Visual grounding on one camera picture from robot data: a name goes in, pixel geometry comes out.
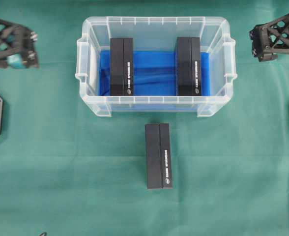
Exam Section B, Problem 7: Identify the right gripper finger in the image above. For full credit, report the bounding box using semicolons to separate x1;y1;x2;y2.
259;0;289;62
249;14;289;56

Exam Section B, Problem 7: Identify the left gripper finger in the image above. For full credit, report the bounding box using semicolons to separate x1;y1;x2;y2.
0;43;39;69
0;19;38;52

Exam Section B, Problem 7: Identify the black box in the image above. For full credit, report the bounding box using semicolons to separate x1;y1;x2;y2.
175;37;202;96
145;123;173;189
110;38;134;96

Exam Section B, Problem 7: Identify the clear plastic storage case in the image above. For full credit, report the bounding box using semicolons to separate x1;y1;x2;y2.
75;16;237;117

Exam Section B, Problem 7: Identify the blue liner in case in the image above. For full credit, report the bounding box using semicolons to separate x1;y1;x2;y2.
97;49;220;97

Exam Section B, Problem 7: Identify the green table cloth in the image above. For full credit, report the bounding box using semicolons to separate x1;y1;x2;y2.
0;0;289;236

